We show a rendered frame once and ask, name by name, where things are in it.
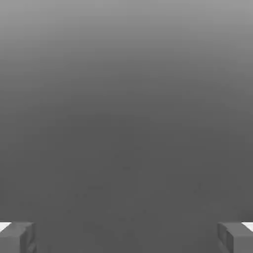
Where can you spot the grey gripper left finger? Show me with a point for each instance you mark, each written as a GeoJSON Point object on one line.
{"type": "Point", "coordinates": [13, 238]}

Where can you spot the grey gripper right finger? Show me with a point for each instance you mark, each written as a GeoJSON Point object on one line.
{"type": "Point", "coordinates": [238, 238]}

